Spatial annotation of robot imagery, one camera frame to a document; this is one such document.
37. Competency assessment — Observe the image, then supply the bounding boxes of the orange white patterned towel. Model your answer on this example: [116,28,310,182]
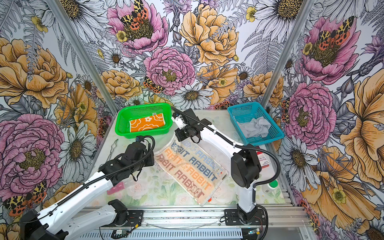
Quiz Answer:
[130,114,166,133]

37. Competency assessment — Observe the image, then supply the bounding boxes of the grey blue towel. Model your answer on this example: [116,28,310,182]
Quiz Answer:
[155,136,228,206]

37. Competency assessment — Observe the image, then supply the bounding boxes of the plain grey towel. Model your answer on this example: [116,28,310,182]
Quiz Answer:
[238,117,271,139]

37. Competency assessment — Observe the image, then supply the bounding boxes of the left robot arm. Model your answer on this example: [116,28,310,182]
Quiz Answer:
[19,136,155,240]

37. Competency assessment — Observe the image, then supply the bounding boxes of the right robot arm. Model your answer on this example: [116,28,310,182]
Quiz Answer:
[171,107,281,225]

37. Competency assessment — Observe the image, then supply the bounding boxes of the metal tongs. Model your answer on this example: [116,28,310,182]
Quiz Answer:
[107,139,119,162]

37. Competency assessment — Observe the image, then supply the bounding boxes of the pink clear plastic strip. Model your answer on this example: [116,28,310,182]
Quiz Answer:
[107,182,125,195]

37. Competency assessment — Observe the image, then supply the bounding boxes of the green plastic basket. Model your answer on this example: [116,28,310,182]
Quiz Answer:
[115,103,173,139]

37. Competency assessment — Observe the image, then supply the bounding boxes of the teal plastic basket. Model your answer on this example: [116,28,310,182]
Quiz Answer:
[228,102,285,146]

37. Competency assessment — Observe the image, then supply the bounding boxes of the red white small box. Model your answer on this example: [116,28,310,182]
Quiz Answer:
[257,152,270,169]

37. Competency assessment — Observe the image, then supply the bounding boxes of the white bottle green cap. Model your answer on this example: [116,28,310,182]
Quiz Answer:
[262,180,279,194]

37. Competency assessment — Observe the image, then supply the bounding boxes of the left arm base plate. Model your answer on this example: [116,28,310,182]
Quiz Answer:
[116,210,144,228]

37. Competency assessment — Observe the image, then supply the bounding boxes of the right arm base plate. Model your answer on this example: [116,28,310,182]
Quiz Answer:
[224,208,267,226]

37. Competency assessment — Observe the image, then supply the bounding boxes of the aluminium front rail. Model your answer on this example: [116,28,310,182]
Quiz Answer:
[55,206,313,232]

